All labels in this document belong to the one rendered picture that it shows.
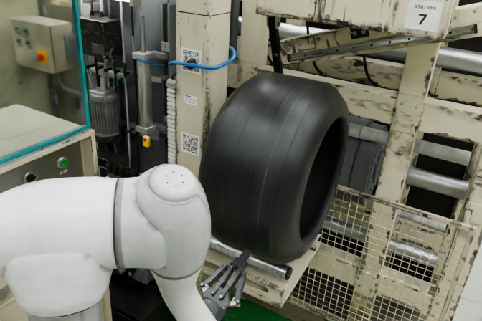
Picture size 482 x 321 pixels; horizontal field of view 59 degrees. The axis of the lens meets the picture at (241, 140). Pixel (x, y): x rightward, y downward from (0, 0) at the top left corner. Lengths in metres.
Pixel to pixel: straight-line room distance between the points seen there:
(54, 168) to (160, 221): 0.93
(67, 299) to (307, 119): 0.75
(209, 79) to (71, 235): 0.85
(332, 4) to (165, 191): 0.98
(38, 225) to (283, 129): 0.70
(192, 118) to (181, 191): 0.86
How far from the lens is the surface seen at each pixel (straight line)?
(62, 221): 0.61
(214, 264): 1.52
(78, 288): 0.64
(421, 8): 1.35
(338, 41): 1.56
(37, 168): 1.44
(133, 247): 0.61
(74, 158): 1.52
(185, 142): 1.47
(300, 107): 1.17
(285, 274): 1.42
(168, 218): 0.58
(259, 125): 1.15
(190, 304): 0.83
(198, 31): 1.33
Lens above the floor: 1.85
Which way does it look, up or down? 25 degrees down
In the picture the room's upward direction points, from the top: 4 degrees clockwise
